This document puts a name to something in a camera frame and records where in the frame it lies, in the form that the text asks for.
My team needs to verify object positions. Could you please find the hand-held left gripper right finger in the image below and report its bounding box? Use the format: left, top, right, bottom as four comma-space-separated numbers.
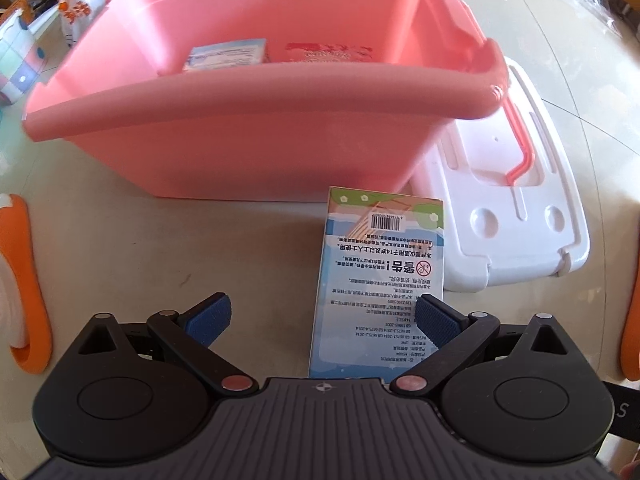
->
390, 293, 581, 403

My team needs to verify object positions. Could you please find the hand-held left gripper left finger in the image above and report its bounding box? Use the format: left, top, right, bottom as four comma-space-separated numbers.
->
70, 291, 260, 403

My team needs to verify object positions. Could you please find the blue cardboard box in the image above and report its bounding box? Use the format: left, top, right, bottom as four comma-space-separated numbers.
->
307, 186, 446, 382

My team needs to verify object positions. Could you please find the pink plastic storage bin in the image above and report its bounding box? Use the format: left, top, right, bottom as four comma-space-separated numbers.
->
22, 0, 512, 204

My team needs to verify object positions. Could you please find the pink cardboard box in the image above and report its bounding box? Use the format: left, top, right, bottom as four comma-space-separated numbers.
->
181, 38, 269, 73

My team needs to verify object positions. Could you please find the pink printed packet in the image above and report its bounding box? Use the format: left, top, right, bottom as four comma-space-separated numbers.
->
284, 41, 375, 62

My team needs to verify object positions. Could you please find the orange slipper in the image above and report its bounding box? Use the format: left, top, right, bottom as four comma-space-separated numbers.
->
619, 302, 640, 382
0, 192, 52, 374

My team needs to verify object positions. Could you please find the white patterned bucket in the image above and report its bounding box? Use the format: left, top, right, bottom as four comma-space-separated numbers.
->
0, 7, 52, 107

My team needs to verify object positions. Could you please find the white bag with orange print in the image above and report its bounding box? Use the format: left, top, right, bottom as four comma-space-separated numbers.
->
54, 0, 115, 49

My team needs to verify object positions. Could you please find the white lid with pink handle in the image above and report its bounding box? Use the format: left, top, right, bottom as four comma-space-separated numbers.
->
411, 55, 591, 294

